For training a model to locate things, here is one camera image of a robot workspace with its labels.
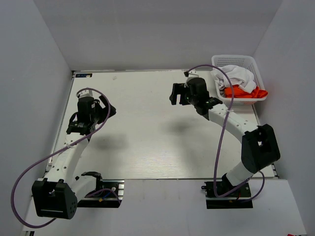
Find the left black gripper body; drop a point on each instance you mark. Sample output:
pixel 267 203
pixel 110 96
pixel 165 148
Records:
pixel 101 114

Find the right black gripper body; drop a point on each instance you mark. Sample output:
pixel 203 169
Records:
pixel 192 100

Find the white t shirt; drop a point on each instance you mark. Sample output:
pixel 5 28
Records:
pixel 238 76

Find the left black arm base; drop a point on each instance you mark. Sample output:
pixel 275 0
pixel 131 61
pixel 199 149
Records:
pixel 93 193

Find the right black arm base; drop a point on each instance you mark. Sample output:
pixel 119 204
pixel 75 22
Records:
pixel 239 199

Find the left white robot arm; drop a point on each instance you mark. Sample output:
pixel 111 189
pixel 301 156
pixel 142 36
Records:
pixel 58 194

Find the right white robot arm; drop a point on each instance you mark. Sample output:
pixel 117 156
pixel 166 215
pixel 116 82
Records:
pixel 259 147

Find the blue label sticker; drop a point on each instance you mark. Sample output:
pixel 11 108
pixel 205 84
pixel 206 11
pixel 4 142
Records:
pixel 84 75

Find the orange t shirt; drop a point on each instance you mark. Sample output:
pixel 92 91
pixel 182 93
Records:
pixel 256 93

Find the white plastic laundry basket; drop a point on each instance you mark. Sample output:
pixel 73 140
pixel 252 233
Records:
pixel 246 62

